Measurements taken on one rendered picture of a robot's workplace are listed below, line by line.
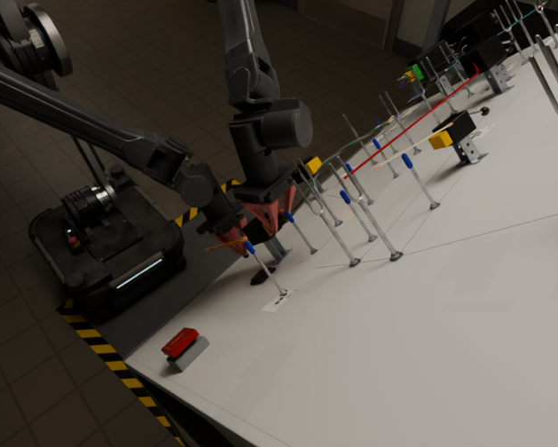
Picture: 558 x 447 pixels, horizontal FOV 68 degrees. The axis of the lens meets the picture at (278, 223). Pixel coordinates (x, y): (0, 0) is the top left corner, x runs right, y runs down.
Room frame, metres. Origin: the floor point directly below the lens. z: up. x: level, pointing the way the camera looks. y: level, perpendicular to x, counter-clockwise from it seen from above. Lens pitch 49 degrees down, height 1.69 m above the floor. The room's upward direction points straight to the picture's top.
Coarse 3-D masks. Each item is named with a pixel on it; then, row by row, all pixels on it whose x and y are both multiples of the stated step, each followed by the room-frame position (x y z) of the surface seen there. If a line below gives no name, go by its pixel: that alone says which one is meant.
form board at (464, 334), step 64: (512, 64) 0.97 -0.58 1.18; (512, 128) 0.53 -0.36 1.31; (384, 192) 0.53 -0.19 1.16; (448, 192) 0.40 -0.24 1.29; (512, 192) 0.33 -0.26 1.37; (320, 256) 0.39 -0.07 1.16; (384, 256) 0.31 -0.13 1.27; (448, 256) 0.25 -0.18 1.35; (512, 256) 0.21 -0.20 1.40; (192, 320) 0.38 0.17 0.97; (256, 320) 0.28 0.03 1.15; (320, 320) 0.23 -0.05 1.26; (384, 320) 0.19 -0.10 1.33; (448, 320) 0.16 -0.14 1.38; (512, 320) 0.14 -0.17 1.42; (192, 384) 0.19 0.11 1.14; (256, 384) 0.16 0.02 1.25; (320, 384) 0.13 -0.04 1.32; (384, 384) 0.12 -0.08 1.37; (448, 384) 0.10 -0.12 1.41; (512, 384) 0.09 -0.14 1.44
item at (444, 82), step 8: (432, 48) 1.04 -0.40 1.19; (424, 56) 1.02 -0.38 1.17; (432, 56) 1.02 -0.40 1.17; (440, 56) 1.03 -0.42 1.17; (408, 64) 1.06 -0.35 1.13; (424, 64) 1.01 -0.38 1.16; (432, 64) 1.01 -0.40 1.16; (448, 64) 1.01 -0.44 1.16; (424, 72) 1.00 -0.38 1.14; (432, 72) 1.00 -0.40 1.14; (424, 80) 1.00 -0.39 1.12; (440, 80) 1.01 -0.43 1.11; (448, 88) 1.01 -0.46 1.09; (456, 96) 0.98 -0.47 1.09
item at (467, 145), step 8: (464, 112) 0.51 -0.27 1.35; (480, 112) 0.53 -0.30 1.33; (488, 112) 0.53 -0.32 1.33; (448, 120) 0.52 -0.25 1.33; (456, 120) 0.50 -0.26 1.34; (464, 120) 0.50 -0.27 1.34; (472, 120) 0.51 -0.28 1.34; (440, 128) 0.50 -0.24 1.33; (448, 128) 0.49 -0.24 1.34; (456, 128) 0.49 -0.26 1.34; (464, 128) 0.49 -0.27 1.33; (472, 128) 0.50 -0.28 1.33; (456, 136) 0.48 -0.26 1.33; (464, 136) 0.49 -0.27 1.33; (456, 144) 0.47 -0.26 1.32; (464, 144) 0.48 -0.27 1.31; (472, 144) 0.49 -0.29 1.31; (456, 152) 0.49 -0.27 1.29; (464, 152) 0.49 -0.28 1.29; (472, 152) 0.49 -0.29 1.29; (464, 160) 0.48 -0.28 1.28; (472, 160) 0.47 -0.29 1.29; (480, 160) 0.46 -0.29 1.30
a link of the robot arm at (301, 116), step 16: (240, 80) 0.57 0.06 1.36; (240, 96) 0.55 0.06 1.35; (272, 112) 0.53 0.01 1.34; (288, 112) 0.51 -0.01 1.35; (304, 112) 0.52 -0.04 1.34; (272, 128) 0.49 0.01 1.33; (288, 128) 0.48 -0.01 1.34; (304, 128) 0.50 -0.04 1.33; (272, 144) 0.49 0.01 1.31; (288, 144) 0.48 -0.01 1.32; (304, 144) 0.48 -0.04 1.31
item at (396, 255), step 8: (344, 168) 0.36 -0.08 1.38; (336, 176) 0.35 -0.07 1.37; (352, 176) 0.35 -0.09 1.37; (344, 184) 0.34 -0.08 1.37; (360, 192) 0.34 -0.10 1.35; (352, 200) 0.33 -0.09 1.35; (360, 200) 0.33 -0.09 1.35; (368, 216) 0.32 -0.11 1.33; (376, 224) 0.32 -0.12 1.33; (384, 240) 0.30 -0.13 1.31; (392, 248) 0.30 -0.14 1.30; (392, 256) 0.29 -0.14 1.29; (400, 256) 0.29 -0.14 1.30
